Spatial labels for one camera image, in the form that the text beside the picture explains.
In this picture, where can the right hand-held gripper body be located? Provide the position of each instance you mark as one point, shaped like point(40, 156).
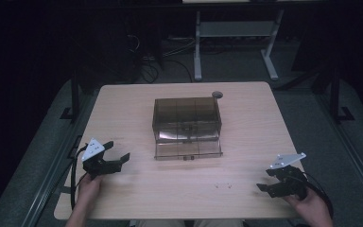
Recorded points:
point(293, 181)

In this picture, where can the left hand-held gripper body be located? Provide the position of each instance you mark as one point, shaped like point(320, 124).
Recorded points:
point(99, 164)

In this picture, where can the person's left hand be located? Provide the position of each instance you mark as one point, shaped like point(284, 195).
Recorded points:
point(89, 190)

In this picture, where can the person's right hand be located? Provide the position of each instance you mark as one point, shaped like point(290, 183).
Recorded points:
point(310, 208)

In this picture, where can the black metal stand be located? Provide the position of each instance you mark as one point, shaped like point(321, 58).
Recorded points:
point(336, 94)
point(74, 94)

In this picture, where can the brown transparent drawer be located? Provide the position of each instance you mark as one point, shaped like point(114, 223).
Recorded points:
point(188, 149)

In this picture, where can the brown transparent drawer box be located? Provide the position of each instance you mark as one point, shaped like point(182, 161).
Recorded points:
point(186, 116)

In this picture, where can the grey round table grommet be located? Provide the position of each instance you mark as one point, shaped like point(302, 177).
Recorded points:
point(217, 94)

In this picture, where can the white metal stand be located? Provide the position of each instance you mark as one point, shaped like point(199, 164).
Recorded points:
point(236, 30)

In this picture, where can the black table edge bracket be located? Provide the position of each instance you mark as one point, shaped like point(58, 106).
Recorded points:
point(75, 147)

